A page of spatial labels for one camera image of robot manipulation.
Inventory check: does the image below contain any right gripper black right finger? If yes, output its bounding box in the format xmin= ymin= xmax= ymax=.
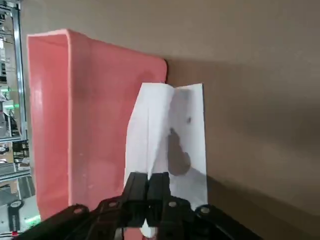
xmin=147 ymin=172 xmax=263 ymax=240

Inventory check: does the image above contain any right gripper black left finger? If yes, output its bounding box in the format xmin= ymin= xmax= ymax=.
xmin=14 ymin=171 xmax=150 ymax=240

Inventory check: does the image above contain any white tissue sheet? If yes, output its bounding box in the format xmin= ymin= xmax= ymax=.
xmin=123 ymin=82 xmax=209 ymax=238

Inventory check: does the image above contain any pink plastic container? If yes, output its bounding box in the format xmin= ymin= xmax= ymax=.
xmin=26 ymin=28 xmax=168 ymax=240

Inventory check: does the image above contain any aluminium frame rack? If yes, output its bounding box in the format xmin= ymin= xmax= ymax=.
xmin=0 ymin=0 xmax=32 ymax=183

